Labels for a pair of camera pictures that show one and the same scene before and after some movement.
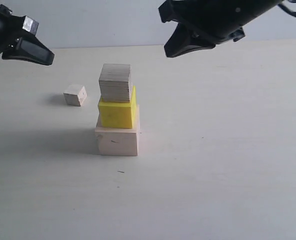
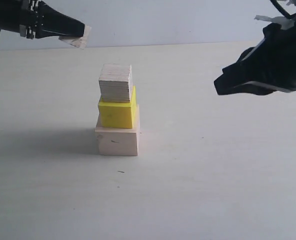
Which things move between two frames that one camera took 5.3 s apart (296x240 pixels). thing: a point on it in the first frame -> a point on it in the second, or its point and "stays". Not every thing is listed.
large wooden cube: x=118 y=141 stays
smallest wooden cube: x=75 y=94 -> x=81 y=42
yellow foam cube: x=118 y=115 stays
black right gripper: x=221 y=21 -> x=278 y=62
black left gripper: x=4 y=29 -> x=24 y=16
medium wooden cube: x=115 y=83 stays
